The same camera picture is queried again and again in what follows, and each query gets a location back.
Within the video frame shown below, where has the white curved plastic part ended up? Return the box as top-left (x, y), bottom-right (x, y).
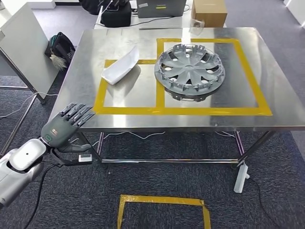
top-left (101, 44), bottom-right (140, 85)

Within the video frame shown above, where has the white power strip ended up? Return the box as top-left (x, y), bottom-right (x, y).
top-left (233, 162), bottom-right (250, 194)

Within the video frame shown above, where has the cardboard box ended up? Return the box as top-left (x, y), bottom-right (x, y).
top-left (191, 0), bottom-right (227, 29)

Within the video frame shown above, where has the clear plastic holder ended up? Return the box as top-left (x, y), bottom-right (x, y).
top-left (189, 18), bottom-right (206, 36)

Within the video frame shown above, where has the yellow double-rectangle tape marking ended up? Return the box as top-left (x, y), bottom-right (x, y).
top-left (92, 38), bottom-right (273, 116)

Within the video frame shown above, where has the black floor cable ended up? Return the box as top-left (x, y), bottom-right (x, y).
top-left (249, 177), bottom-right (282, 229)

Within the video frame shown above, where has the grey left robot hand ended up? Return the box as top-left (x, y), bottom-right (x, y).
top-left (40, 102), bottom-right (96, 154)

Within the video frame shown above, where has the stainless steel workbench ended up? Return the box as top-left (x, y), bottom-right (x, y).
top-left (48, 27), bottom-right (305, 169)

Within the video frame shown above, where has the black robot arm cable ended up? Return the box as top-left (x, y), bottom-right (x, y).
top-left (23, 162), bottom-right (63, 229)

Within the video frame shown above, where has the white panel desk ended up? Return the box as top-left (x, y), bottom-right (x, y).
top-left (0, 2), bottom-right (60, 156)

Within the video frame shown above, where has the silver wheel hubcap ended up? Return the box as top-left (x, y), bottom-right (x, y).
top-left (154, 43), bottom-right (226, 103)

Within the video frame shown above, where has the white glossy panel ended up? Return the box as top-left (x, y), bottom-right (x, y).
top-left (282, 0), bottom-right (305, 27)

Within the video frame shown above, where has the grey laptop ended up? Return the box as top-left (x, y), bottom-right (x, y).
top-left (136, 0), bottom-right (188, 19)

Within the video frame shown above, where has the black backpack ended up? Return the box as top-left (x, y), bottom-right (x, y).
top-left (44, 31), bottom-right (76, 71)

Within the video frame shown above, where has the white floor cable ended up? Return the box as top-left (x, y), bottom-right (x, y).
top-left (0, 91), bottom-right (59, 119)
top-left (91, 130), bottom-right (241, 148)

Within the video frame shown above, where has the black equipment bag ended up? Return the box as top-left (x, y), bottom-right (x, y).
top-left (101, 0), bottom-right (133, 29)

